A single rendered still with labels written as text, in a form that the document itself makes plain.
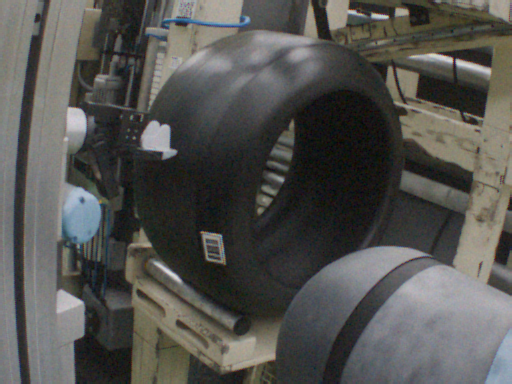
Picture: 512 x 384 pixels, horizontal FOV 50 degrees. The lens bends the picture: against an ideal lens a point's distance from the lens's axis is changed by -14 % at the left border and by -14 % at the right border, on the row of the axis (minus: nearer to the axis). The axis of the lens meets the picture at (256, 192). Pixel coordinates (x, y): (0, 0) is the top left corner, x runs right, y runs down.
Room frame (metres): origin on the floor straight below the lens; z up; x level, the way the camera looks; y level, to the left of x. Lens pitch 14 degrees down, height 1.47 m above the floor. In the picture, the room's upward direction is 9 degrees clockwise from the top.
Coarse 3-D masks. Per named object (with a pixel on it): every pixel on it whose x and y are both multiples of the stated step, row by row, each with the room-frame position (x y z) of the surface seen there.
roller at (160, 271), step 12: (156, 264) 1.34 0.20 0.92; (156, 276) 1.32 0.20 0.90; (168, 276) 1.29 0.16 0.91; (180, 276) 1.28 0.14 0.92; (168, 288) 1.29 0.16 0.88; (180, 288) 1.25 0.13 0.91; (192, 288) 1.24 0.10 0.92; (192, 300) 1.21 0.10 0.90; (204, 300) 1.19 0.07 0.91; (216, 300) 1.19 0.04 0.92; (204, 312) 1.19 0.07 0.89; (216, 312) 1.16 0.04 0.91; (228, 312) 1.15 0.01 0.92; (240, 312) 1.15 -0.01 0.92; (228, 324) 1.13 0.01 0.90; (240, 324) 1.12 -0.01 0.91
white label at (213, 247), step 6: (204, 234) 1.02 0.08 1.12; (210, 234) 1.02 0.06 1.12; (216, 234) 1.01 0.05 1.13; (204, 240) 1.03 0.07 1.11; (210, 240) 1.02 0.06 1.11; (216, 240) 1.02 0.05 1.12; (204, 246) 1.03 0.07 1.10; (210, 246) 1.03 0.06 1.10; (216, 246) 1.02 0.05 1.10; (222, 246) 1.02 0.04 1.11; (210, 252) 1.03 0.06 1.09; (216, 252) 1.02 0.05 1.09; (222, 252) 1.02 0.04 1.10; (210, 258) 1.03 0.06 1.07; (216, 258) 1.03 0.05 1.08; (222, 258) 1.02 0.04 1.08; (222, 264) 1.03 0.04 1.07
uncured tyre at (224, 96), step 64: (192, 64) 1.20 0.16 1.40; (256, 64) 1.11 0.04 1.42; (320, 64) 1.14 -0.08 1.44; (192, 128) 1.07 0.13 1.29; (256, 128) 1.04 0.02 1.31; (320, 128) 1.57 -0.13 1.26; (384, 128) 1.32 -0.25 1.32; (192, 192) 1.03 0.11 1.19; (256, 192) 1.05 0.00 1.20; (320, 192) 1.56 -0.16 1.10; (384, 192) 1.35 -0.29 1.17; (192, 256) 1.06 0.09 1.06; (256, 256) 1.07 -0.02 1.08; (320, 256) 1.42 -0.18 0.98
